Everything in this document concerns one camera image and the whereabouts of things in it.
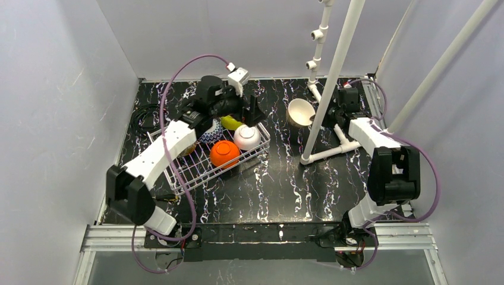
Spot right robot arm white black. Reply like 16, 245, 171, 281
323, 87, 420, 245

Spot white wire dish rack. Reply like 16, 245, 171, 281
162, 119, 270, 195

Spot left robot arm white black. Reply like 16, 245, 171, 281
105, 68, 265, 237

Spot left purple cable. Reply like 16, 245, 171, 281
131, 54, 237, 275

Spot white bowl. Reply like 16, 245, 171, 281
233, 124, 261, 151

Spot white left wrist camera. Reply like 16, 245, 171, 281
226, 62, 250, 97

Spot yellow-green bowl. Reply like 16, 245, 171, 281
220, 115, 243, 131

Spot yellow black screwdriver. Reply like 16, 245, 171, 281
152, 194, 180, 203

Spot cream bowl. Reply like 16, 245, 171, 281
178, 142, 197, 157
210, 140, 240, 169
286, 98, 316, 128

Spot white PVC pipe frame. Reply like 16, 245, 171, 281
300, 0, 499, 166

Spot red patterned bowl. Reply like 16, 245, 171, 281
198, 119, 223, 144

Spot coiled black cable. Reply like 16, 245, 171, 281
130, 103, 164, 138

